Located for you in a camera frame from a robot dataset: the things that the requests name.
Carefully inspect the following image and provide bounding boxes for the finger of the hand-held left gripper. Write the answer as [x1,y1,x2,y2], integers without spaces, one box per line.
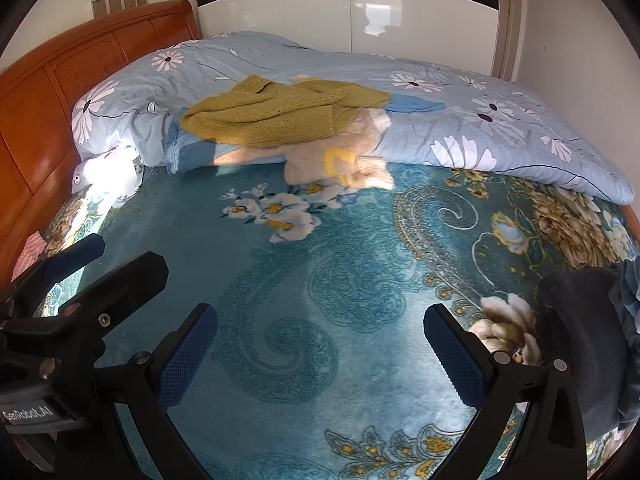
[14,233,106,307]
[45,252,169,369]

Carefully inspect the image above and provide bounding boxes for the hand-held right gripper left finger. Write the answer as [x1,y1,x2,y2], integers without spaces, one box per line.
[55,302,219,480]

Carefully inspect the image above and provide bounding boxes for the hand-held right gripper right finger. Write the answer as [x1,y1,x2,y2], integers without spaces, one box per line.
[423,303,587,480]

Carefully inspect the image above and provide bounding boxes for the yellow knitted sweater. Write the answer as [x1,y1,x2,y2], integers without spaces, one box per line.
[180,74,391,149]

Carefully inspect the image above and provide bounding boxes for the red patterned cloth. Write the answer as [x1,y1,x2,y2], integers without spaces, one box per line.
[11,231,48,281]

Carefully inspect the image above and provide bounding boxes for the white floral pillow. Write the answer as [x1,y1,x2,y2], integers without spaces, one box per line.
[71,145,146,198]

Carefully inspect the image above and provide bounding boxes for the dark grey fleece garment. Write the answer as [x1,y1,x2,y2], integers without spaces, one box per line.
[537,266,636,433]

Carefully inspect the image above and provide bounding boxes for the wooden headboard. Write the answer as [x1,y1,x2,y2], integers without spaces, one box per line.
[0,0,203,291]

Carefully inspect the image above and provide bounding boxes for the teal floral blanket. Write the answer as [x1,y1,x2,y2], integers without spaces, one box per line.
[30,157,640,480]

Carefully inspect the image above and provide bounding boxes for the blue denim cloth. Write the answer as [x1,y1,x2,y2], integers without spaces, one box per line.
[607,255,640,431]

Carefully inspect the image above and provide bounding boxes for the beige fuzzy garment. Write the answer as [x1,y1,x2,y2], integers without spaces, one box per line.
[284,76,396,191]

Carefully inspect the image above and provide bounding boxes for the light blue garment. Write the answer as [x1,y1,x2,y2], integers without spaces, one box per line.
[385,94,447,115]

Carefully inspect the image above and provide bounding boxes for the blue floral duvet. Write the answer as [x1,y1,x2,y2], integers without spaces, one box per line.
[71,31,636,206]

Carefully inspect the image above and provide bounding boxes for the white glossy wardrobe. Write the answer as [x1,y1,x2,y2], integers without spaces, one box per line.
[191,0,503,81]

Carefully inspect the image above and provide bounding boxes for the white door frame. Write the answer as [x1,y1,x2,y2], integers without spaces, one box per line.
[492,0,524,81]

